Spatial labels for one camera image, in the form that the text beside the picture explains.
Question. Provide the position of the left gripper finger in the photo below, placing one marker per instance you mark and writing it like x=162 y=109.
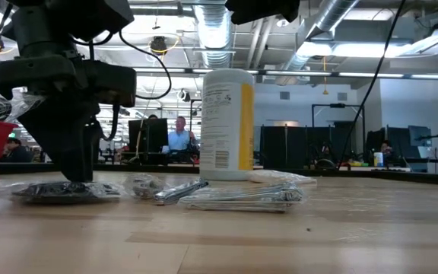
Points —
x=91 y=148
x=59 y=137

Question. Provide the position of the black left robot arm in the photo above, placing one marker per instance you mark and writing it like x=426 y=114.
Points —
x=51 y=26

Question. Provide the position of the person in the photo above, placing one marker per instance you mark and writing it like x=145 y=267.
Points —
x=181 y=139
x=152 y=116
x=386 y=147
x=15 y=152

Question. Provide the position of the black monitor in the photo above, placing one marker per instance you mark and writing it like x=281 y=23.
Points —
x=148 y=135

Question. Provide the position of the ceiling light panel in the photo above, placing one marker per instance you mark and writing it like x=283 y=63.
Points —
x=356 y=49

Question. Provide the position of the black ceiling hung device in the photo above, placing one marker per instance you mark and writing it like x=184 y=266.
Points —
x=159 y=45

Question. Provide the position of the white wipes canister yellow label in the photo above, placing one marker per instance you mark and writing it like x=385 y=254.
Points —
x=223 y=125

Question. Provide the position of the black partition panels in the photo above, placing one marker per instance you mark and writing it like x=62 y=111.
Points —
x=299 y=146

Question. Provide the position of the bagged white cotton swabs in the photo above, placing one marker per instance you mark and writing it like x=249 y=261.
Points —
x=280 y=176

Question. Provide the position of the small white yellow canister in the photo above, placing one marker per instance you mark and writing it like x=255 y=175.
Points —
x=378 y=160

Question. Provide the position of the grey monitor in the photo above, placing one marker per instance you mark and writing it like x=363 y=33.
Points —
x=418 y=136

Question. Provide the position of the silver round air duct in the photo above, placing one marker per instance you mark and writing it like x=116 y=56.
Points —
x=329 y=15
x=215 y=38

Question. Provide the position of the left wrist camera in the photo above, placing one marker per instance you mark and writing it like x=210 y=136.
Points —
x=112 y=83

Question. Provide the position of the black stand frame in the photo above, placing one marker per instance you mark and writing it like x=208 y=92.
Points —
x=363 y=133

